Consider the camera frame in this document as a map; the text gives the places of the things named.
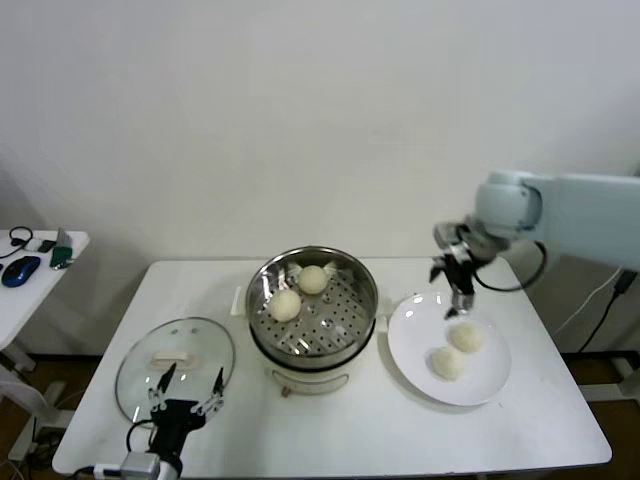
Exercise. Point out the white round plate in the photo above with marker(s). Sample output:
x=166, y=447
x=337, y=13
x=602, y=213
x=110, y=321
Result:
x=480, y=380

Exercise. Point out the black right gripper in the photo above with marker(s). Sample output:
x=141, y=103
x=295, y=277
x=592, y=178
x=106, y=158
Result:
x=462, y=275

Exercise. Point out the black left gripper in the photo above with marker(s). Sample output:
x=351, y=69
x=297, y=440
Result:
x=175, y=425

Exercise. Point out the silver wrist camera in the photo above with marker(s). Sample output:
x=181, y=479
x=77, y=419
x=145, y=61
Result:
x=141, y=466
x=450, y=235

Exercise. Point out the white steamed baozi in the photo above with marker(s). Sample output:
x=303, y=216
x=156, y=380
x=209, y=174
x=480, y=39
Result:
x=313, y=280
x=467, y=336
x=447, y=363
x=285, y=306

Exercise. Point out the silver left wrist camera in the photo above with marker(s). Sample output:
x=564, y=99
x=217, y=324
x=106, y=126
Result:
x=141, y=466

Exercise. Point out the small black device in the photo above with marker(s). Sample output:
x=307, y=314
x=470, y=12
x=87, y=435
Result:
x=47, y=245

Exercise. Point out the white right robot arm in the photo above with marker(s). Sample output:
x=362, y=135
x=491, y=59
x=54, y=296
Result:
x=585, y=215

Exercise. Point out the green circuit board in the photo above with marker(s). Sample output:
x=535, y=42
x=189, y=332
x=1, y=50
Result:
x=61, y=256

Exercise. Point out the white side table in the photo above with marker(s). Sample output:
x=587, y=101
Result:
x=30, y=305

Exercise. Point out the blue computer mouse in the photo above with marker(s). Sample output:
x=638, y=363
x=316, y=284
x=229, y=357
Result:
x=21, y=270

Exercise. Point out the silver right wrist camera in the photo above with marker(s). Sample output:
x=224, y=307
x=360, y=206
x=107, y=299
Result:
x=450, y=235

